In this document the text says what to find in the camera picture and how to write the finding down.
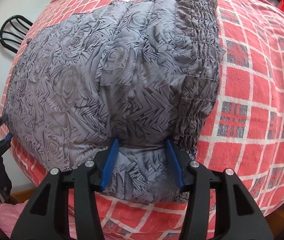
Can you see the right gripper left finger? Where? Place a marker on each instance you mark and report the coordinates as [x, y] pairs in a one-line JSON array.
[[46, 214]]

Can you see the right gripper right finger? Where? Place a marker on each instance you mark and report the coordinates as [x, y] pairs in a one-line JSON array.
[[237, 214]]

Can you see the grey quilted floral jacket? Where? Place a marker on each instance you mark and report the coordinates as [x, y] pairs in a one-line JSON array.
[[139, 72]]

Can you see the pink sleeve left forearm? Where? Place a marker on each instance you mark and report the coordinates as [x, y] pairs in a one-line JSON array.
[[10, 213]]

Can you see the red plaid bed blanket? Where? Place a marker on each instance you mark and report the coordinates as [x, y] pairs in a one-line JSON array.
[[244, 131]]

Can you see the black metal chair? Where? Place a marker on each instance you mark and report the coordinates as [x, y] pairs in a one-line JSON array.
[[13, 31]]

